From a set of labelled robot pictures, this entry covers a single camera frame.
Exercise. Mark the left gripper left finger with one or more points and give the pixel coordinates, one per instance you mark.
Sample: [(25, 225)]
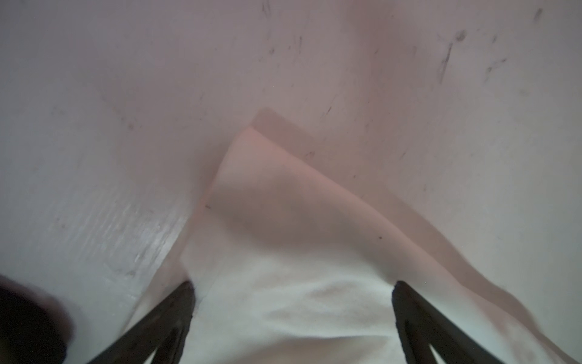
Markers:
[(159, 337)]

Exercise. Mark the folded black t shirt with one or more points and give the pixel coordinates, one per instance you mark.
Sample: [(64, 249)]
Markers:
[(35, 327)]

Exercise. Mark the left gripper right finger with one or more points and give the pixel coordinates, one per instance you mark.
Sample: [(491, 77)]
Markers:
[(423, 329)]

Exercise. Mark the white t shirt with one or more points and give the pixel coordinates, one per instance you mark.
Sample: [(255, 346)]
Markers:
[(295, 261)]

